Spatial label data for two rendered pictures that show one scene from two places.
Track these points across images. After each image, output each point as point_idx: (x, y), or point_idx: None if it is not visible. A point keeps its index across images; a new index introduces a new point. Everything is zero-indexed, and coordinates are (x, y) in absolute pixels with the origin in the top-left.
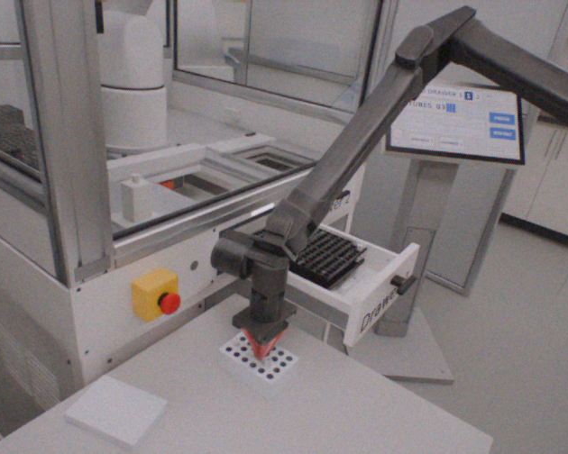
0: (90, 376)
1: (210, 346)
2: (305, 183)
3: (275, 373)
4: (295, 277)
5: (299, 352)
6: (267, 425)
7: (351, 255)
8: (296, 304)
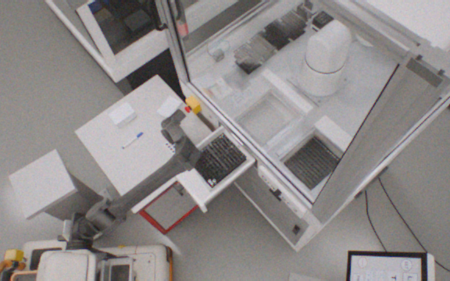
0: None
1: (191, 131)
2: (173, 123)
3: (167, 146)
4: None
5: None
6: (156, 144)
7: (205, 176)
8: None
